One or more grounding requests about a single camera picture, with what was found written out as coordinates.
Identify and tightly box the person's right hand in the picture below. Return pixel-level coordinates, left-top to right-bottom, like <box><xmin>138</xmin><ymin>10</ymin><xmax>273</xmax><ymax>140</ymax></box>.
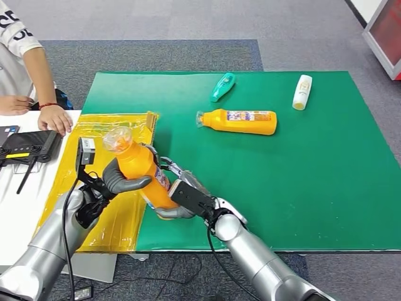
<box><xmin>0</xmin><ymin>95</ymin><xmax>35</xmax><ymax>117</ymax></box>

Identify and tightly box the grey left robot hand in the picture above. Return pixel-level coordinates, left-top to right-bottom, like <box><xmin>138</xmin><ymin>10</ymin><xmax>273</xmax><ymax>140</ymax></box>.
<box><xmin>101</xmin><ymin>144</ymin><xmax>160</xmax><ymax>196</ymax></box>

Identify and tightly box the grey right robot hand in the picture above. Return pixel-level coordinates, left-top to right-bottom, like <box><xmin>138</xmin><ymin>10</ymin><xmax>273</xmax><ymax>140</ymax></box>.
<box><xmin>153</xmin><ymin>156</ymin><xmax>214</xmax><ymax>221</ymax></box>

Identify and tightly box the person's left hand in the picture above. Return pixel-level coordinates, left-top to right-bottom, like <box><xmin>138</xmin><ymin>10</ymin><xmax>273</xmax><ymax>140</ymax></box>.
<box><xmin>37</xmin><ymin>104</ymin><xmax>74</xmax><ymax>137</ymax></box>

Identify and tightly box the orange bottle with red band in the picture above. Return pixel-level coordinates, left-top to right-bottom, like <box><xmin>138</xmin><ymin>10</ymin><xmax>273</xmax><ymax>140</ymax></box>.
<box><xmin>103</xmin><ymin>126</ymin><xmax>179</xmax><ymax>211</ymax></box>

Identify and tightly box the orange bottle with clear cap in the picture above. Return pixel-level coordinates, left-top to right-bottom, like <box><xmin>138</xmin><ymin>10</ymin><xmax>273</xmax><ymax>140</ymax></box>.
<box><xmin>195</xmin><ymin>108</ymin><xmax>278</xmax><ymax>137</ymax></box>

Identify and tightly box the teal plastic bottle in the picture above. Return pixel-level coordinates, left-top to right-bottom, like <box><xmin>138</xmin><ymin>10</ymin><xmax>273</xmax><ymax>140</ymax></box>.
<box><xmin>210</xmin><ymin>72</ymin><xmax>237</xmax><ymax>104</ymax></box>

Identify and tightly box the white plastic bottle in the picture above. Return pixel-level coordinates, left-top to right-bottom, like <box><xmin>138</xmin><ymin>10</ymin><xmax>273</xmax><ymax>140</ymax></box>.
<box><xmin>292</xmin><ymin>74</ymin><xmax>313</xmax><ymax>112</ymax></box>

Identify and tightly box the black and blue bag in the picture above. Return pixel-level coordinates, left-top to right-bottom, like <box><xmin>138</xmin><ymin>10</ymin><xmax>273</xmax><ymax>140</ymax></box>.
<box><xmin>55</xmin><ymin>89</ymin><xmax>74</xmax><ymax>112</ymax></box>

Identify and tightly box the dark phone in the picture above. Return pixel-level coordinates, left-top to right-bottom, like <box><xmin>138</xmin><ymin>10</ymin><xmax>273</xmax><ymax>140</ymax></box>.
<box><xmin>0</xmin><ymin>125</ymin><xmax>20</xmax><ymax>147</ymax></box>

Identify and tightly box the black remote controller with antenna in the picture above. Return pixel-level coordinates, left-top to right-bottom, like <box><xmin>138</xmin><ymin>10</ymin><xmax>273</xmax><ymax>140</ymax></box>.
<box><xmin>0</xmin><ymin>130</ymin><xmax>63</xmax><ymax>196</ymax></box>

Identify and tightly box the person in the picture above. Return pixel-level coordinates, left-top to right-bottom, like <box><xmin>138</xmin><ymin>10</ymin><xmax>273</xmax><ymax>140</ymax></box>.
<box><xmin>0</xmin><ymin>0</ymin><xmax>74</xmax><ymax>137</ymax></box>

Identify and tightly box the yellow taped cardboard sheet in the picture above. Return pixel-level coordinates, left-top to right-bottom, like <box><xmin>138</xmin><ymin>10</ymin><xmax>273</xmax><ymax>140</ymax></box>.
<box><xmin>32</xmin><ymin>110</ymin><xmax>159</xmax><ymax>254</ymax></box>

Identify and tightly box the pale grey flat panel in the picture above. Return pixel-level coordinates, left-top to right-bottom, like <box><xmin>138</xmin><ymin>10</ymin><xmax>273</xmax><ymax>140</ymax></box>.
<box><xmin>61</xmin><ymin>253</ymin><xmax>118</xmax><ymax>285</ymax></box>

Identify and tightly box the black power adapter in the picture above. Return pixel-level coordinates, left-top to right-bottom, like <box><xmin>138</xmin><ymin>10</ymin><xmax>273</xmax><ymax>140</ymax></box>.
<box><xmin>74</xmin><ymin>285</ymin><xmax>94</xmax><ymax>301</ymax></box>

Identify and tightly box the dark grey rug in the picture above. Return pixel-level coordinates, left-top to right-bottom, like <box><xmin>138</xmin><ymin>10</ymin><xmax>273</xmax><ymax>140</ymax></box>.
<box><xmin>41</xmin><ymin>39</ymin><xmax>311</xmax><ymax>301</ymax></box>

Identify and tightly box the green table mat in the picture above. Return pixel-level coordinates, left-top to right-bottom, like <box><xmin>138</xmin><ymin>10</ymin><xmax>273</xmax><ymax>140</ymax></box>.
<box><xmin>82</xmin><ymin>71</ymin><xmax>401</xmax><ymax>253</ymax></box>

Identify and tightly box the red and white cabinet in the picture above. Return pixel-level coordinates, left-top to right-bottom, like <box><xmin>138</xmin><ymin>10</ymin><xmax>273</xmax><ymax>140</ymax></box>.
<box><xmin>361</xmin><ymin>0</ymin><xmax>401</xmax><ymax>82</ymax></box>

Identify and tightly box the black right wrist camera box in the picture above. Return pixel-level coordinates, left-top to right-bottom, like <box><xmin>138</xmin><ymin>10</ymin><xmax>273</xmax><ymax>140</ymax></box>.
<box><xmin>168</xmin><ymin>179</ymin><xmax>218</xmax><ymax>217</ymax></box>

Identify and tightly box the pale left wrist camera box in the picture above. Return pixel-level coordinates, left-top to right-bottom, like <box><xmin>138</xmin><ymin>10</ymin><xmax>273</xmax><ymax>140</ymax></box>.
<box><xmin>75</xmin><ymin>136</ymin><xmax>96</xmax><ymax>176</ymax></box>

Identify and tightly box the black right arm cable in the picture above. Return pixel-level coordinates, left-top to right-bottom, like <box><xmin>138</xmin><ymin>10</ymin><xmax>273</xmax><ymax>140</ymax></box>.
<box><xmin>206</xmin><ymin>226</ymin><xmax>261</xmax><ymax>301</ymax></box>

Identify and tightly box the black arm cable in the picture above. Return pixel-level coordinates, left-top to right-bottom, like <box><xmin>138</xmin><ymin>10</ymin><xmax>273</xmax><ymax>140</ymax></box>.
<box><xmin>206</xmin><ymin>226</ymin><xmax>261</xmax><ymax>301</ymax></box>
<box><xmin>61</xmin><ymin>178</ymin><xmax>79</xmax><ymax>301</ymax></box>

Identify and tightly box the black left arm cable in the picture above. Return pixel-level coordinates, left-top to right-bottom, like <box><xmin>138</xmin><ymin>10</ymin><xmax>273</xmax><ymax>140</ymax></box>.
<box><xmin>61</xmin><ymin>178</ymin><xmax>79</xmax><ymax>301</ymax></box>

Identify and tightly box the thin black floor cable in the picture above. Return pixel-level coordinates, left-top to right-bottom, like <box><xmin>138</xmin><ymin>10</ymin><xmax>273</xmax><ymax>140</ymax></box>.
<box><xmin>90</xmin><ymin>253</ymin><xmax>203</xmax><ymax>292</ymax></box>

